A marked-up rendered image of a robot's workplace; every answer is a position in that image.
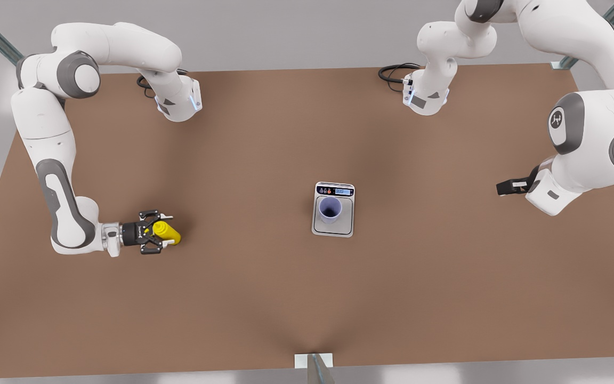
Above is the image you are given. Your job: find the black cable loop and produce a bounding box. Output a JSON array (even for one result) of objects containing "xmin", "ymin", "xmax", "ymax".
[
  {"xmin": 136, "ymin": 68, "xmax": 191, "ymax": 100},
  {"xmin": 377, "ymin": 62, "xmax": 423, "ymax": 94}
]

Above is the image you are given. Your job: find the yellow sauce bottle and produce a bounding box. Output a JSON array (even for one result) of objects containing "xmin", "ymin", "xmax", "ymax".
[{"xmin": 152, "ymin": 221, "xmax": 182, "ymax": 246}]

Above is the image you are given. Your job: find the silver kitchen scale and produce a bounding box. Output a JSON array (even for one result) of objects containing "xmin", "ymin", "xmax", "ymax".
[{"xmin": 311, "ymin": 181, "xmax": 356, "ymax": 238}]

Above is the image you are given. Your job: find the pale purple cup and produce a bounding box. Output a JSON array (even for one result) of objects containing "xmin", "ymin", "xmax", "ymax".
[{"xmin": 318, "ymin": 196, "xmax": 343, "ymax": 224}]

